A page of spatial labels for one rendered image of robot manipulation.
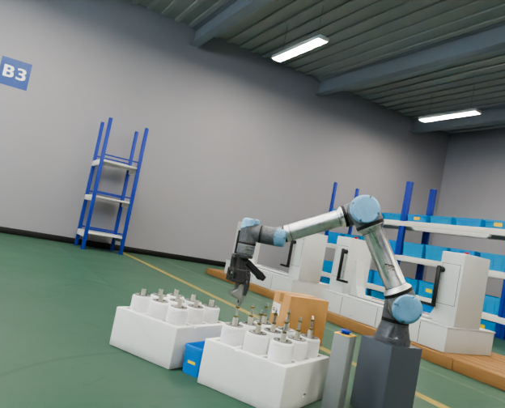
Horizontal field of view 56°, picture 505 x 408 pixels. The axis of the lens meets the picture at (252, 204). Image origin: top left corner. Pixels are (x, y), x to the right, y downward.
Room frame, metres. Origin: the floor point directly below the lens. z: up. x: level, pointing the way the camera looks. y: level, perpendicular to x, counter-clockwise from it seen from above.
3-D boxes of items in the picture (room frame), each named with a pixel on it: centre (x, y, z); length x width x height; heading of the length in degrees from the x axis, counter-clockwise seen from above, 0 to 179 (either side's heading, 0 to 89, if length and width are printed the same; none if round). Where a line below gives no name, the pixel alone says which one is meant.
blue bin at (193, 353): (2.20, 0.05, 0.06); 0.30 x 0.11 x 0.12; 146
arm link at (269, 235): (2.03, -0.11, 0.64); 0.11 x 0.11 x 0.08; 83
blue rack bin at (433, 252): (6.92, -2.90, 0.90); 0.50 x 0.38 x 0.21; 120
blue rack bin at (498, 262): (6.17, -3.33, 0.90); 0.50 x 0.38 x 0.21; 120
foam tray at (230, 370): (2.06, -0.19, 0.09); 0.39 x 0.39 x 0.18; 56
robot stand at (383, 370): (2.07, -0.69, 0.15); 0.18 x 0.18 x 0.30; 29
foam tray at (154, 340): (2.37, 0.27, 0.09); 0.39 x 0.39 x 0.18; 56
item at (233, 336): (2.03, -0.02, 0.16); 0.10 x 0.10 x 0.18
